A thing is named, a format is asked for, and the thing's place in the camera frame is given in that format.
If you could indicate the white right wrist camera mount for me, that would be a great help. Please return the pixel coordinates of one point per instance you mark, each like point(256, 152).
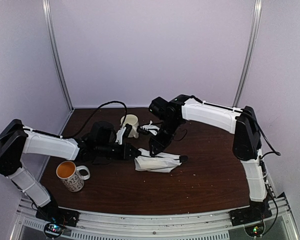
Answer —
point(149, 128)

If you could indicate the cream ceramic mug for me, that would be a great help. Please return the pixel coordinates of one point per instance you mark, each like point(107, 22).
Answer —
point(133, 121)

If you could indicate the white paper bag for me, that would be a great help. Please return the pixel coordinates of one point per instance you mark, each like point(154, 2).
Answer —
point(161, 163)

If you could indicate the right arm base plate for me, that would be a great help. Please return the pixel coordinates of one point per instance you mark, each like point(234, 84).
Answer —
point(247, 215)

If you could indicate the right aluminium corner post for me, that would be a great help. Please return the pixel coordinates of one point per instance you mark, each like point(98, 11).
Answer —
point(254, 30)

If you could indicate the aluminium corner post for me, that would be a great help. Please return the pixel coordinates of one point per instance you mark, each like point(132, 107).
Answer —
point(55, 53)
point(254, 30)

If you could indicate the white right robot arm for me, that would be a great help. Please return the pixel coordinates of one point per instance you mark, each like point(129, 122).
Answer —
point(240, 122)

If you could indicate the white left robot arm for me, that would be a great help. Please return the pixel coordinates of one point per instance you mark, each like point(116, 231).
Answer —
point(17, 139)

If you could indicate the left aluminium corner post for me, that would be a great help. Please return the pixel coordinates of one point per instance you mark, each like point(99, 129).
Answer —
point(55, 53)

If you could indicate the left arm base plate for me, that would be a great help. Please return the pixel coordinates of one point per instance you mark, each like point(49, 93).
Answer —
point(61, 216)

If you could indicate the aluminium front rail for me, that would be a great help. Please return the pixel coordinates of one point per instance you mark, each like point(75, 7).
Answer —
point(214, 225)

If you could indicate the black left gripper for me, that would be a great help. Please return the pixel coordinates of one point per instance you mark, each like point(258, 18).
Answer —
point(125, 154)

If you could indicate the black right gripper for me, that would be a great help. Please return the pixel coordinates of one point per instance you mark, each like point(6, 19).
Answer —
point(160, 144)

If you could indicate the patterned mug orange inside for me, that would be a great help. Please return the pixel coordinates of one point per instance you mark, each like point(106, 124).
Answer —
point(72, 176)

